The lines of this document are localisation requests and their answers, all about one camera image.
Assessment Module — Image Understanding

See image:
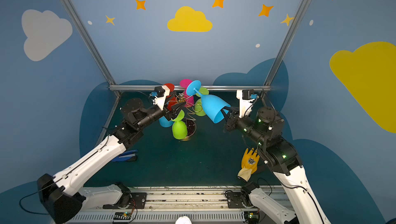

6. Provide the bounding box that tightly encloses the gold wire wine glass rack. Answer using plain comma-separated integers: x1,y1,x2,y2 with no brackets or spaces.
176,94,198,141

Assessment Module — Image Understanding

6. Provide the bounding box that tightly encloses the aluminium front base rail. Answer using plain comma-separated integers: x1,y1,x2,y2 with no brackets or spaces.
69,185,297,224

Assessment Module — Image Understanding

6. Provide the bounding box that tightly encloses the aluminium right frame post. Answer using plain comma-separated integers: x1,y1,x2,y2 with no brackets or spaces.
261,0,312,91

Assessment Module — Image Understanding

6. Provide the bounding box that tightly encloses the aluminium back frame rail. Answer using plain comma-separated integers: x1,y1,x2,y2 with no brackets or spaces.
108,84,272,92

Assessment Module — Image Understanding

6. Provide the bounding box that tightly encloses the green wine glass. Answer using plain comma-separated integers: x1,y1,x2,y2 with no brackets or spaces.
172,110,188,140
194,87,209,116

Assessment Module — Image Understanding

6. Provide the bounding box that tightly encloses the yellow work glove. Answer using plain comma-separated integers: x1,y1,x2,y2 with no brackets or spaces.
237,148,260,182

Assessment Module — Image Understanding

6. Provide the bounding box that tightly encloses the green wine glass back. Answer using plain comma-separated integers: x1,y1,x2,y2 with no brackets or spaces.
194,87,209,116

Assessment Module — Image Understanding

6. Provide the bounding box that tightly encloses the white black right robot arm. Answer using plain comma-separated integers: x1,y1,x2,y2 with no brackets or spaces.
221,107,330,224

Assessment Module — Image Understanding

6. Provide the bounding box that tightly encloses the magenta wine glass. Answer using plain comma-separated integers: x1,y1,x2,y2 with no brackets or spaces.
179,79,195,107

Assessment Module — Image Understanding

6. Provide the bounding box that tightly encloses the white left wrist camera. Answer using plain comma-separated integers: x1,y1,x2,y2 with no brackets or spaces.
150,85,170,111

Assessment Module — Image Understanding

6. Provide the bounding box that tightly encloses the blue wine glass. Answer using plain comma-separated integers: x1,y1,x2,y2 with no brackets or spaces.
159,116,174,128
186,80,231,124

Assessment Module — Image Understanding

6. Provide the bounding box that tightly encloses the aluminium left frame post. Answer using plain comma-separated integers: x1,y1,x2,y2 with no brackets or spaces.
46,0,121,98

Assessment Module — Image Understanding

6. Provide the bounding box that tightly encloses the aluminium frame post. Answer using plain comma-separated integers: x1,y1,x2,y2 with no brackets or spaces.
261,0,312,91
46,0,121,98

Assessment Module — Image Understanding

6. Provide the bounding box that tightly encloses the green wine glass front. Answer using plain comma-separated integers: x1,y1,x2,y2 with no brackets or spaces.
172,110,188,140

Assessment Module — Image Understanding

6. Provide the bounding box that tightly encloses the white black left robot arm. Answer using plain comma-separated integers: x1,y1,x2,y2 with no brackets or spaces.
37,98,185,224

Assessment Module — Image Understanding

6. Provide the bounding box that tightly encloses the red wine glass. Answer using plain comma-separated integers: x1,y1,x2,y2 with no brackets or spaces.
165,83,177,111

